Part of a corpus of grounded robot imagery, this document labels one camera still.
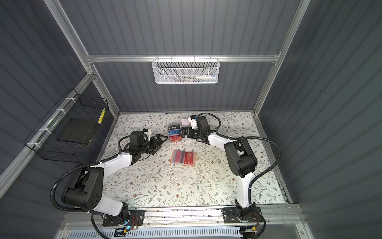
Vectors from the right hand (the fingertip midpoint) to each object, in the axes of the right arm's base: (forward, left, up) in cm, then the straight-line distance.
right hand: (184, 133), depth 95 cm
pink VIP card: (+10, 0, 0) cm, 10 cm away
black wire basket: (-23, +56, +27) cm, 66 cm away
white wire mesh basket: (+46, +1, +17) cm, 49 cm away
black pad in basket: (-12, +52, +20) cm, 57 cm away
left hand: (-7, +11, +2) cm, 14 cm away
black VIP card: (+7, +9, -2) cm, 12 cm away
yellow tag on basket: (-1, +46, +17) cm, 49 cm away
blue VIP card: (+5, +8, -5) cm, 10 cm away
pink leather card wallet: (-12, +2, -9) cm, 15 cm away
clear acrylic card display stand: (+17, +10, -10) cm, 22 cm away
